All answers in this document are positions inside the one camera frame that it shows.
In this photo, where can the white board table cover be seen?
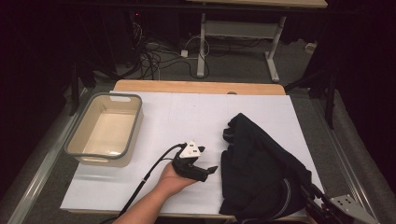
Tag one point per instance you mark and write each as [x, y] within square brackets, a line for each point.
[174, 118]

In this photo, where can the small white floor box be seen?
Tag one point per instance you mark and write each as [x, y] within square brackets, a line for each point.
[310, 46]

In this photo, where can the beige basket with grey rim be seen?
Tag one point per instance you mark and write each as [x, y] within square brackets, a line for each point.
[109, 133]

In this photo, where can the metal floor rail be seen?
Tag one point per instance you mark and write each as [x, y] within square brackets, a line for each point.
[46, 161]
[345, 168]

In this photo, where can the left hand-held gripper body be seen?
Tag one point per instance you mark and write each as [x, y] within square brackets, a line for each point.
[190, 150]

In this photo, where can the grey metal frame stand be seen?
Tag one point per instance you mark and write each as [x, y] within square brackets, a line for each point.
[239, 29]

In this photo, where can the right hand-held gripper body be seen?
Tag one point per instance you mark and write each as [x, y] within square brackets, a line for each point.
[345, 205]

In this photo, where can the white power adapter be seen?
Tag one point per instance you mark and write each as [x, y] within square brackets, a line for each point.
[184, 53]

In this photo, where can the black metal stand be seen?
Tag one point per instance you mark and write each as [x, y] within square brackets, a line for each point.
[74, 90]
[330, 102]

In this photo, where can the person's left hand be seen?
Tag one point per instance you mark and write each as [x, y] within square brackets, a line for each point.
[174, 183]

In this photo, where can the black knit vest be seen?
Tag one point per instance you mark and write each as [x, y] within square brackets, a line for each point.
[255, 174]

